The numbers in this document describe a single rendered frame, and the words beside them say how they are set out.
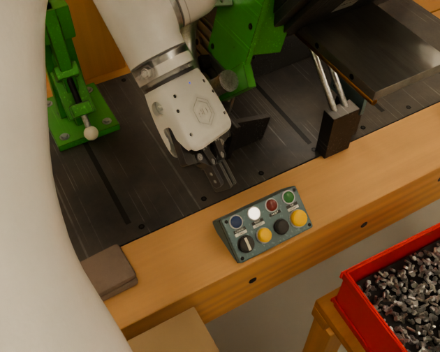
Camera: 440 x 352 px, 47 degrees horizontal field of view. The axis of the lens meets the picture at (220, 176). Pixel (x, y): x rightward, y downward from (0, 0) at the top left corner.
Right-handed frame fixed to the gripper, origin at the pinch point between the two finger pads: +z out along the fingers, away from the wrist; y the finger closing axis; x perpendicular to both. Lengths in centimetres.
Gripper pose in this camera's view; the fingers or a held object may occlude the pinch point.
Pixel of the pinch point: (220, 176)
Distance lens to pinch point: 72.4
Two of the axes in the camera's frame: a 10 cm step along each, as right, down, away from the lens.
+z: 4.5, 8.7, 1.9
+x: -7.1, 2.3, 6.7
